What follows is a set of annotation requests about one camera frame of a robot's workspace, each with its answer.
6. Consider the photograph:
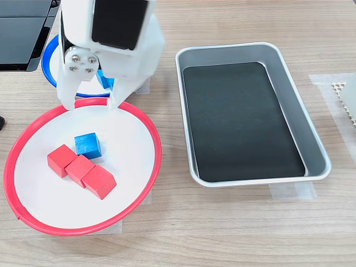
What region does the blue-rimmed white plate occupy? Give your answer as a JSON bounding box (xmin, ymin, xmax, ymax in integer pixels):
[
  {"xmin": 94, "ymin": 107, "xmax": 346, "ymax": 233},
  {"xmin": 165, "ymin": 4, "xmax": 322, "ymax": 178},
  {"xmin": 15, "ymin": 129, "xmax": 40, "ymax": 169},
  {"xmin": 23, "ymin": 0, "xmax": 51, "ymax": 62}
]
[{"xmin": 41, "ymin": 34, "xmax": 148, "ymax": 98}]

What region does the pale perforated base plate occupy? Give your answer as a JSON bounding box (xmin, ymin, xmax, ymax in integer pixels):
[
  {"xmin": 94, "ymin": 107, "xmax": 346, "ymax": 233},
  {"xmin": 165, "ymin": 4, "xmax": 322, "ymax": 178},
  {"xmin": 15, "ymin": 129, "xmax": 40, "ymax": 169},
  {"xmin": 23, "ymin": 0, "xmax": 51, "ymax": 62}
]
[{"xmin": 331, "ymin": 81, "xmax": 356, "ymax": 130}]

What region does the black flat device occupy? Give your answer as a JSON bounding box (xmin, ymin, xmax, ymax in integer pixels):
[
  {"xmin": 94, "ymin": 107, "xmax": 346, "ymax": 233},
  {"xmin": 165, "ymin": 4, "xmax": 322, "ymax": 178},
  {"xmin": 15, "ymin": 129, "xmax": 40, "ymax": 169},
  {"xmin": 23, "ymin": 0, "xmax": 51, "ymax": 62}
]
[{"xmin": 0, "ymin": 0, "xmax": 61, "ymax": 72}]

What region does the small red cube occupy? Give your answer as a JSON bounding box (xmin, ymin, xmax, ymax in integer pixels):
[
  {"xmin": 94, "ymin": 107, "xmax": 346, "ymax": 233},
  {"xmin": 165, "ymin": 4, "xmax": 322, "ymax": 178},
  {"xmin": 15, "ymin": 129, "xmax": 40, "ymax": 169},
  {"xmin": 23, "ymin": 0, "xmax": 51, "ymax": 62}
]
[
  {"xmin": 64, "ymin": 154, "xmax": 97, "ymax": 189},
  {"xmin": 82, "ymin": 165, "xmax": 117, "ymax": 201},
  {"xmin": 47, "ymin": 144, "xmax": 78, "ymax": 179}
]

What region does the red-rimmed white plate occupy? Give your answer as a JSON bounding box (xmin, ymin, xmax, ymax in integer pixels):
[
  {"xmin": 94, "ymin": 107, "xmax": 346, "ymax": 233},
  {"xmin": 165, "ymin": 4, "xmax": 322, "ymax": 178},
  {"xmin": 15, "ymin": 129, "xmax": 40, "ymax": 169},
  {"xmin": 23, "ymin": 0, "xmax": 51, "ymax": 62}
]
[{"xmin": 3, "ymin": 97, "xmax": 163, "ymax": 237}]

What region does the black tray mat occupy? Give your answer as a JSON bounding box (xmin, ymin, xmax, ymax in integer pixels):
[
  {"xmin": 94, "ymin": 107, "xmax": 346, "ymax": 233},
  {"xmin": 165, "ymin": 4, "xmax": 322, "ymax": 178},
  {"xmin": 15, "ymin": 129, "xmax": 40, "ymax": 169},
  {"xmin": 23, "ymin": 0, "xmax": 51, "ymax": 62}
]
[{"xmin": 182, "ymin": 61, "xmax": 306, "ymax": 183}]

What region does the steel tray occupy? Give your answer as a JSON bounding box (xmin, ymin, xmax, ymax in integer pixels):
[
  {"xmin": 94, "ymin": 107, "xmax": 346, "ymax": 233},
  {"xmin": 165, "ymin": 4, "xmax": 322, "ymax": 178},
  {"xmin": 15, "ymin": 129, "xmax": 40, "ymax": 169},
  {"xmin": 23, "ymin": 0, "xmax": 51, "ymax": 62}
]
[{"xmin": 175, "ymin": 41, "xmax": 332, "ymax": 189}]

